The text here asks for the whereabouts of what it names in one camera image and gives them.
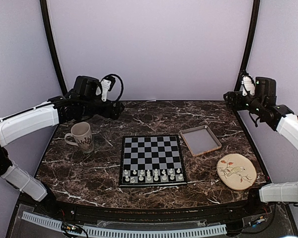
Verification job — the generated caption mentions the metal tray with wooden rim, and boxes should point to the metal tray with wooden rim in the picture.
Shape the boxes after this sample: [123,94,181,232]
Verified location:
[179,125,222,156]

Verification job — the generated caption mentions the right black frame post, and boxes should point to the right black frame post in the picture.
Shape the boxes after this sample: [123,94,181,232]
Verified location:
[234,0,260,91]

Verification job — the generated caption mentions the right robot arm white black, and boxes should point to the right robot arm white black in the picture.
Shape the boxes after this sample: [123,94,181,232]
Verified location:
[223,73,298,215]

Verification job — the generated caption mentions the beige mug with dark pattern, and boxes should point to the beige mug with dark pattern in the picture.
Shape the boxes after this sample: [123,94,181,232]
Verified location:
[64,121,94,154]

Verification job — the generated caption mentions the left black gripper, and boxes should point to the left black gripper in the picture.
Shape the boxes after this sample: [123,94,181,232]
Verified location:
[80,98,124,119]

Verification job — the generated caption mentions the black front rail base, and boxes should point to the black front rail base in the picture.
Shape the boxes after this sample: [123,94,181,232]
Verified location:
[16,192,286,226]

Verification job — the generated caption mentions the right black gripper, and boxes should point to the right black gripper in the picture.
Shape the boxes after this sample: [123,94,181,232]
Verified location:
[224,91,265,116]

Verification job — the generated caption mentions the white slotted cable duct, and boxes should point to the white slotted cable duct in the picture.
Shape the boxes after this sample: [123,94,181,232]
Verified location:
[21,212,227,238]

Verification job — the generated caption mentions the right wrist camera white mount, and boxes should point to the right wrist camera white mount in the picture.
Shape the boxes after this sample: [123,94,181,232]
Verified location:
[240,73,255,96]

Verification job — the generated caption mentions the black frame post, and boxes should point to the black frame post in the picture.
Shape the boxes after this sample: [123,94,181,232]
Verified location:
[39,0,68,95]
[234,0,260,91]

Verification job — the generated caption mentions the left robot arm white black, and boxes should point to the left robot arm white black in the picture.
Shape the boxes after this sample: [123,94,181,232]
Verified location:
[0,74,124,216]

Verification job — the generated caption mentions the green circuit board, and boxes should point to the green circuit board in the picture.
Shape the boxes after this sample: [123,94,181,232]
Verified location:
[61,222,83,234]

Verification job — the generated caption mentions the black grey chess board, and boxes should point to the black grey chess board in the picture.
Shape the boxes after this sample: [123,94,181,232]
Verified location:
[119,134,187,187]

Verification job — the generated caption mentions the left black frame post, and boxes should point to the left black frame post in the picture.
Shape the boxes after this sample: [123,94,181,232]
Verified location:
[39,0,68,95]

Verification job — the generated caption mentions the oval bird pattern coaster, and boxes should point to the oval bird pattern coaster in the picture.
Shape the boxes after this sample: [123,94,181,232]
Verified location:
[217,154,257,191]

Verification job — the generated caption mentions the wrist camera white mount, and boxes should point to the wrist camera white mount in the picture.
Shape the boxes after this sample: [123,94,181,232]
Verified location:
[96,76,116,102]
[240,73,255,96]

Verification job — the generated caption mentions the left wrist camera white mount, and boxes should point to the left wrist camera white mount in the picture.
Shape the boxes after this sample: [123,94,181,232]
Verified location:
[96,76,116,102]

